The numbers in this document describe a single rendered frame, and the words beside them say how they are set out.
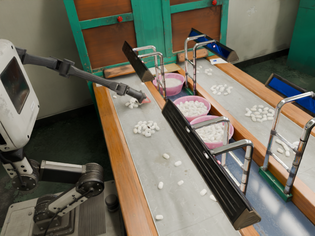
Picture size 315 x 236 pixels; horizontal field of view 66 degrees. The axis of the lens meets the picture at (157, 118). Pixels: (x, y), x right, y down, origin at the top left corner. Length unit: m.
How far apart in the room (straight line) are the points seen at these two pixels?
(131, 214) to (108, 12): 1.53
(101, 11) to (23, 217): 1.51
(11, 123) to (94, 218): 0.78
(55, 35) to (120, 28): 0.98
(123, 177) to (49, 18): 2.04
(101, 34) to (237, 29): 2.23
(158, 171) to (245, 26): 2.99
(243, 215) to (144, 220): 0.50
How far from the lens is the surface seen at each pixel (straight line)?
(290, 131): 1.60
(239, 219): 0.73
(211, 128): 1.54
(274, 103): 1.79
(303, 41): 4.05
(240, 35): 3.90
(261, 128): 1.58
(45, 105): 3.20
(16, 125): 0.97
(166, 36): 2.25
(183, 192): 1.19
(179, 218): 1.11
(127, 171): 1.28
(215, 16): 2.43
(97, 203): 1.57
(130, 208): 1.14
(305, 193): 1.26
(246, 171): 0.98
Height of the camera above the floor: 1.68
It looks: 35 degrees down
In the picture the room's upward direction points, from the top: 7 degrees counter-clockwise
